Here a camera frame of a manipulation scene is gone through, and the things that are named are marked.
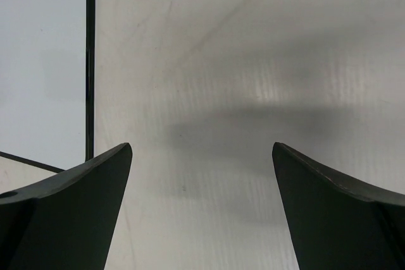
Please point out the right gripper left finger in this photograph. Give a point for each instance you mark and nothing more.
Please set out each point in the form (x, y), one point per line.
(66, 221)

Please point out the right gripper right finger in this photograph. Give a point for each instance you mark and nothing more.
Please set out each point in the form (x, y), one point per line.
(337, 221)

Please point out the white whiteboard black frame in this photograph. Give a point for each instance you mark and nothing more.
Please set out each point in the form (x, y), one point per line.
(43, 45)

